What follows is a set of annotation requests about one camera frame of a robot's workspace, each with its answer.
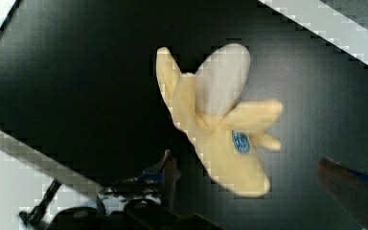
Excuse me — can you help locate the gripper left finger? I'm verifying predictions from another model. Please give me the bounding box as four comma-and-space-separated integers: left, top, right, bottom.
140, 149, 181, 209

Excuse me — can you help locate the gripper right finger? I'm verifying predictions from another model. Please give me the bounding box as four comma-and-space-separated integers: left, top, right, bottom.
317, 157, 368, 230

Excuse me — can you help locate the peeled yellow toy banana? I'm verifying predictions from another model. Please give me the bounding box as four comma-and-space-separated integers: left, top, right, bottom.
156, 43, 283, 197

